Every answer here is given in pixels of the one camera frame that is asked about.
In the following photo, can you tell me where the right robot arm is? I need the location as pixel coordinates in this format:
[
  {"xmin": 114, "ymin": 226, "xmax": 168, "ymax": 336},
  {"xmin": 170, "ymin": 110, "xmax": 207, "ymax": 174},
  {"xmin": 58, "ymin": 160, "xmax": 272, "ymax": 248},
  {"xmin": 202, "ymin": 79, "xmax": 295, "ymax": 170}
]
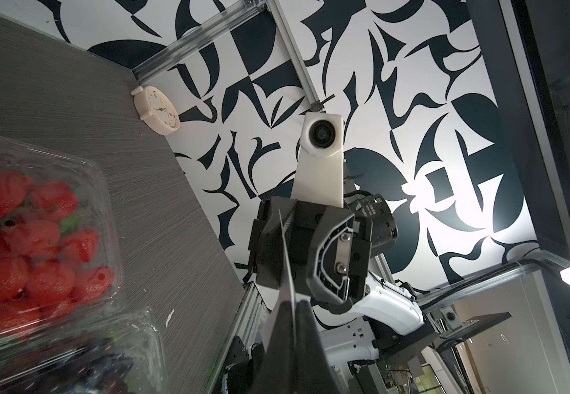
[{"xmin": 248, "ymin": 192, "xmax": 511, "ymax": 369}]

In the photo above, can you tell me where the white fruit sticker sheet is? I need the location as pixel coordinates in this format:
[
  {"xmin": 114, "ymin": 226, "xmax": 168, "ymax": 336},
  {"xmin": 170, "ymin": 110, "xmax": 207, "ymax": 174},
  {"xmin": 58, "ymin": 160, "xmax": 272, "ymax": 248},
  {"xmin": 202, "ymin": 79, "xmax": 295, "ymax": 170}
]
[{"xmin": 261, "ymin": 210, "xmax": 296, "ymax": 350}]

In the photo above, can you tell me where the purple grape clamshell box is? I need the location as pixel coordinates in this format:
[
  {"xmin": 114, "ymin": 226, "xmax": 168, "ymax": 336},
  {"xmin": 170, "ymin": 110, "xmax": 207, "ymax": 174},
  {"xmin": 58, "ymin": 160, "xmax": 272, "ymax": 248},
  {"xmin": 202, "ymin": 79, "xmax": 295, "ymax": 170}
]
[{"xmin": 0, "ymin": 309, "xmax": 170, "ymax": 393}]

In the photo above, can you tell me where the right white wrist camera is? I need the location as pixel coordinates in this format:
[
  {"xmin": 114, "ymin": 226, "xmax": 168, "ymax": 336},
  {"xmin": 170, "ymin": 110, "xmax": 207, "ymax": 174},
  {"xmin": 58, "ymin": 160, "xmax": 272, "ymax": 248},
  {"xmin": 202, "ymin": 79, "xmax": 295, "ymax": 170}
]
[{"xmin": 291, "ymin": 113, "xmax": 344, "ymax": 208}]

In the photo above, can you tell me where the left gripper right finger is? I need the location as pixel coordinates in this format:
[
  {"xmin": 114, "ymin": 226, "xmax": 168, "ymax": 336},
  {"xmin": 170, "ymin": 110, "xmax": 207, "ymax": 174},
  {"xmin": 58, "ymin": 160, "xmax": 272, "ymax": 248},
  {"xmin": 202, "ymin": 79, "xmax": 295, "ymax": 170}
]
[{"xmin": 295, "ymin": 300, "xmax": 343, "ymax": 394}]

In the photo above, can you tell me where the beige alarm clock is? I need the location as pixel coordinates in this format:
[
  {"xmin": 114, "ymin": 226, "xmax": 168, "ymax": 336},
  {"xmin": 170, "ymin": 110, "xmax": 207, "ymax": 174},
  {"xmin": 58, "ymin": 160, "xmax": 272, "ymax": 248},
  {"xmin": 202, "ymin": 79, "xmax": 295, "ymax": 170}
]
[{"xmin": 131, "ymin": 85, "xmax": 181, "ymax": 136}]

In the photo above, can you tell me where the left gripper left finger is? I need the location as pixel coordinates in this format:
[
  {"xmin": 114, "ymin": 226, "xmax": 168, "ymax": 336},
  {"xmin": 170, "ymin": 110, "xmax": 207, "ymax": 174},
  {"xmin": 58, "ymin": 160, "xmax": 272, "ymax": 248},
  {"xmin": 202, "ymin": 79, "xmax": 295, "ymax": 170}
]
[{"xmin": 250, "ymin": 301, "xmax": 295, "ymax": 393}]

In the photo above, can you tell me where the strawberry clamshell box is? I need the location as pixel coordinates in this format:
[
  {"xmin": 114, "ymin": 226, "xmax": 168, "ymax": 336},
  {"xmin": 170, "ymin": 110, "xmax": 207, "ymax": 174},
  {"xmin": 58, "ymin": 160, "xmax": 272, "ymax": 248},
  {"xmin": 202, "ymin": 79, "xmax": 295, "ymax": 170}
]
[{"xmin": 0, "ymin": 136, "xmax": 123, "ymax": 349}]

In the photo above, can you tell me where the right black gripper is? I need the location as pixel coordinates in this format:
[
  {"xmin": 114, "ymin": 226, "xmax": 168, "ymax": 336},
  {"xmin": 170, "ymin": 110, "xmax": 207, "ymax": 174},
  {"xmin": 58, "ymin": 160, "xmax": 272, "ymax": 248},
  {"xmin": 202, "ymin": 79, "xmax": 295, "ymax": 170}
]
[{"xmin": 246, "ymin": 195, "xmax": 397, "ymax": 305}]

